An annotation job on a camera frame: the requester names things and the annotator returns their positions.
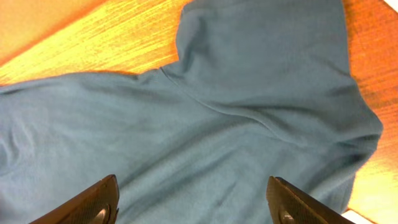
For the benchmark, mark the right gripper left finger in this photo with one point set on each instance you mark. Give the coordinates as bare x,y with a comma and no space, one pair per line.
97,204

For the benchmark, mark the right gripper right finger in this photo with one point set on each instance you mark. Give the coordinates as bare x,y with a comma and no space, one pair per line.
290,205

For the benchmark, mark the dark blue polo shirt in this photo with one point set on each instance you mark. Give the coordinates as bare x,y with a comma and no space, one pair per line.
261,88

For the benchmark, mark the white t-shirt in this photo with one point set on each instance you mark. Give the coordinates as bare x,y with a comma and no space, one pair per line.
372,27

